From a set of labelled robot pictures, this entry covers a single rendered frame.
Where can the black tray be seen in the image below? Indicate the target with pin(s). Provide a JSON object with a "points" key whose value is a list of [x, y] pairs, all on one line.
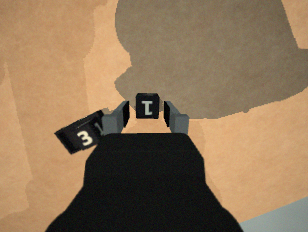
{"points": [[66, 139]]}

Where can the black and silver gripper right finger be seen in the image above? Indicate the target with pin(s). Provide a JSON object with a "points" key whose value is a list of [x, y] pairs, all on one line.
{"points": [[177, 122]]}

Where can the black number cube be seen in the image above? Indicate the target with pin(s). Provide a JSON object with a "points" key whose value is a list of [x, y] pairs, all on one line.
{"points": [[147, 106], [88, 134]]}

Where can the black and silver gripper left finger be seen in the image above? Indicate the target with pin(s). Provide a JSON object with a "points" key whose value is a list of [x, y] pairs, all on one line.
{"points": [[117, 120]]}

